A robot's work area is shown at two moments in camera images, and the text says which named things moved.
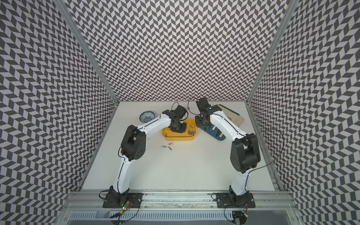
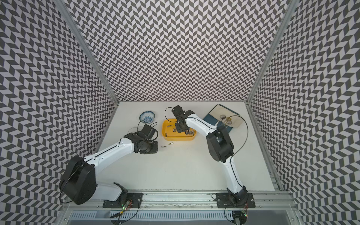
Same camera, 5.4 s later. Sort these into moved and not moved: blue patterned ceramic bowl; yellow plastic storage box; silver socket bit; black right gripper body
Moved: black right gripper body
Not moved: blue patterned ceramic bowl; silver socket bit; yellow plastic storage box
